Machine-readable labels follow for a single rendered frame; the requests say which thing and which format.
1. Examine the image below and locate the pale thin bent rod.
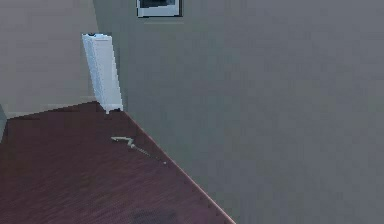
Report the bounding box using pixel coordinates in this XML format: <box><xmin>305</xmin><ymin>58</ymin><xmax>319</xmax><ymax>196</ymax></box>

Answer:
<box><xmin>110</xmin><ymin>135</ymin><xmax>167</xmax><ymax>165</ymax></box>

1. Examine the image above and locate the white tall cabinet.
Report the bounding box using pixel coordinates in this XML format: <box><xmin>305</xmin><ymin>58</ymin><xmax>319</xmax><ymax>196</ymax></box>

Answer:
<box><xmin>81</xmin><ymin>32</ymin><xmax>124</xmax><ymax>115</ymax></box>

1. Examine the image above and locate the white framed wall picture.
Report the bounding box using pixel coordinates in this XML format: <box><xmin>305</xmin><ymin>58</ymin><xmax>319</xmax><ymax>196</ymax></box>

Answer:
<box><xmin>136</xmin><ymin>0</ymin><xmax>184</xmax><ymax>18</ymax></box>

